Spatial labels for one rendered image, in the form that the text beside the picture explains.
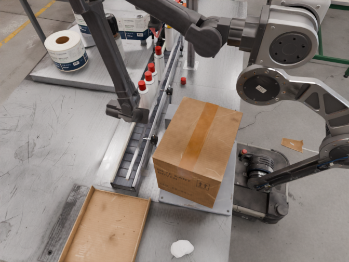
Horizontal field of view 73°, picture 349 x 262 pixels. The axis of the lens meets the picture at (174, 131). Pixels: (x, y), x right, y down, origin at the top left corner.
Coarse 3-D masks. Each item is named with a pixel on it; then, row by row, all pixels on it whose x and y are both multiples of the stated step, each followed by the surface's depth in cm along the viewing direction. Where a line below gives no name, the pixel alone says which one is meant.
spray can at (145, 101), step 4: (140, 84) 103; (144, 84) 104; (140, 88) 105; (144, 88) 105; (148, 88) 108; (140, 92) 106; (144, 92) 106; (148, 92) 108; (140, 96) 108; (144, 96) 108; (148, 96) 109; (140, 100) 111; (144, 100) 110; (148, 100) 111; (140, 104) 114; (144, 104) 112; (148, 104) 113; (148, 108) 115
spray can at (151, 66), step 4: (148, 64) 111; (152, 64) 111; (148, 68) 111; (152, 68) 111; (152, 72) 113; (156, 72) 114; (152, 76) 114; (156, 76) 115; (156, 80) 117; (156, 84) 119; (156, 88) 121
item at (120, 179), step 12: (180, 36) 159; (168, 72) 138; (156, 108) 122; (132, 132) 114; (132, 144) 110; (144, 144) 110; (132, 156) 106; (120, 168) 102; (120, 180) 99; (132, 180) 99
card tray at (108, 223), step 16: (96, 192) 101; (112, 192) 101; (96, 208) 97; (112, 208) 97; (128, 208) 97; (144, 208) 97; (80, 224) 94; (96, 224) 94; (112, 224) 93; (128, 224) 93; (144, 224) 93; (80, 240) 90; (96, 240) 90; (112, 240) 90; (128, 240) 90; (64, 256) 86; (80, 256) 87; (96, 256) 87; (112, 256) 87; (128, 256) 87
